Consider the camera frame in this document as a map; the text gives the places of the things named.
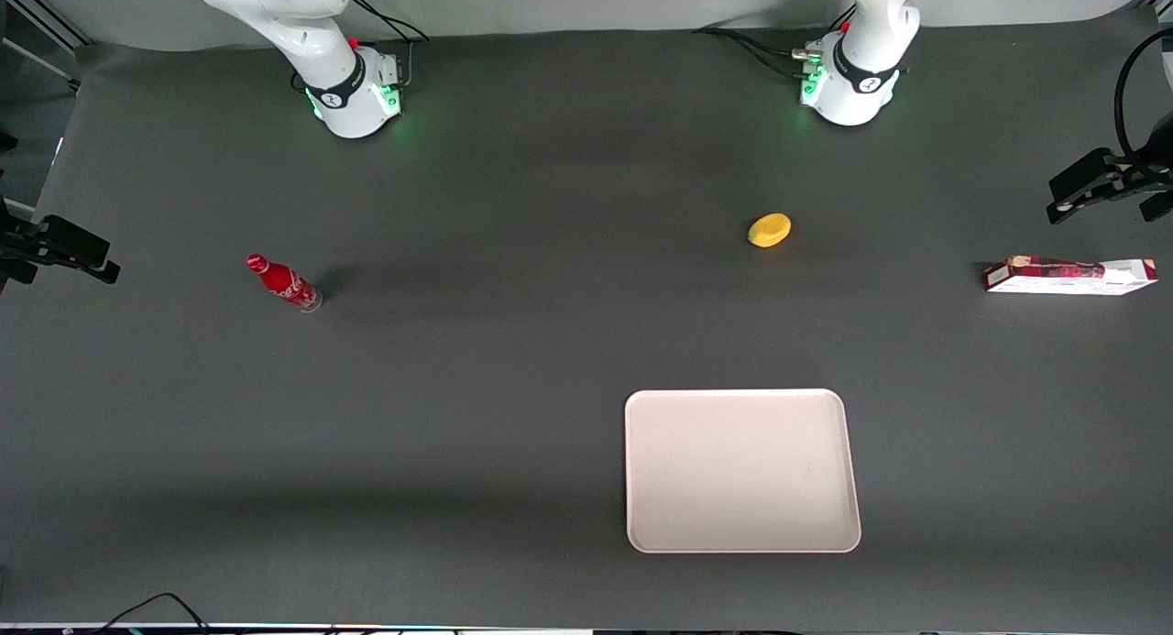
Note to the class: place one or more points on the red cola bottle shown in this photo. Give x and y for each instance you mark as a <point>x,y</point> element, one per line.
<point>282,282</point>

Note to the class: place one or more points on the yellow lemon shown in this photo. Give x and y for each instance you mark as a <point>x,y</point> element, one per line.
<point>770,231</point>

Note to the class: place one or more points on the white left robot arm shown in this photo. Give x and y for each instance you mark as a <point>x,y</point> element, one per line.
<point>857,90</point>

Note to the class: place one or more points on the aluminium frame rail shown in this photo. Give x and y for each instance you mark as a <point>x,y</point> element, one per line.
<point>46,16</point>

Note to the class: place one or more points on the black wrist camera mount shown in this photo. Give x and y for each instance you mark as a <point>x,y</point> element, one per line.
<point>73,243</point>
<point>1090,179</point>

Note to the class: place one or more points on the red cookie box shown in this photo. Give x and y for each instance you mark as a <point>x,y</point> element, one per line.
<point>1063,276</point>

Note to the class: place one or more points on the white rectangular tray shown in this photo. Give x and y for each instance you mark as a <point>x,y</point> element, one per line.
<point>742,470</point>

